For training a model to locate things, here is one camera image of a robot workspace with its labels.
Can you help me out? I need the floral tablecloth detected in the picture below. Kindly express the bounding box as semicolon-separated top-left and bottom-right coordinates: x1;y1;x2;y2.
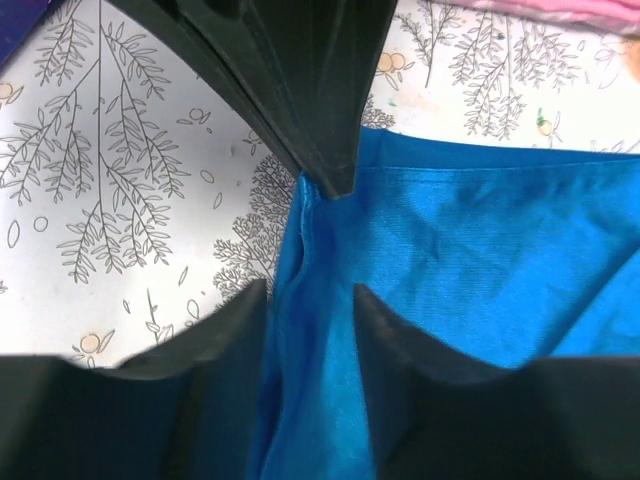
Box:
1;1;639;367

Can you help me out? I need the purple knife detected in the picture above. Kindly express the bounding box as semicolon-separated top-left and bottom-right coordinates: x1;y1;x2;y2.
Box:
0;0;51;66

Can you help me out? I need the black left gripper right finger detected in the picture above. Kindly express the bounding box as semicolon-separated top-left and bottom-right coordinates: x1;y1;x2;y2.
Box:
354;284;639;479

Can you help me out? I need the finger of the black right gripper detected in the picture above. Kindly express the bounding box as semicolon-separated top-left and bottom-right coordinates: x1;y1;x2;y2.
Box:
112;1;330;196
179;0;399;201

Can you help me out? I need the blue satin napkin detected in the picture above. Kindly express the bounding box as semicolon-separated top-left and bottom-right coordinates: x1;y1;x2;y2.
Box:
248;129;639;479

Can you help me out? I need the pink floral placemat cloth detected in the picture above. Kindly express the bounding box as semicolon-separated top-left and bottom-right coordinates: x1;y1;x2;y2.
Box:
447;0;639;35

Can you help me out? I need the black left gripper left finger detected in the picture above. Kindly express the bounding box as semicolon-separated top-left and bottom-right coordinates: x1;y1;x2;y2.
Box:
1;280;267;480

